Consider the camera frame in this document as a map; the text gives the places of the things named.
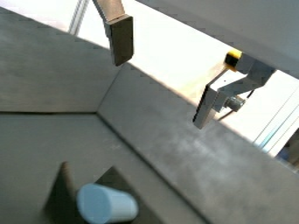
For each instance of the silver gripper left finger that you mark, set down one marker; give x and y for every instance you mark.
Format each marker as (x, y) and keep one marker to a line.
(119, 29)

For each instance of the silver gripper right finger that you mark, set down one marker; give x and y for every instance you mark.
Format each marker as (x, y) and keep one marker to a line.
(245, 74)

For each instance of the blue oval cylinder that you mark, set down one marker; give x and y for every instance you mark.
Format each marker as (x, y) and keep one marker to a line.
(105, 205)

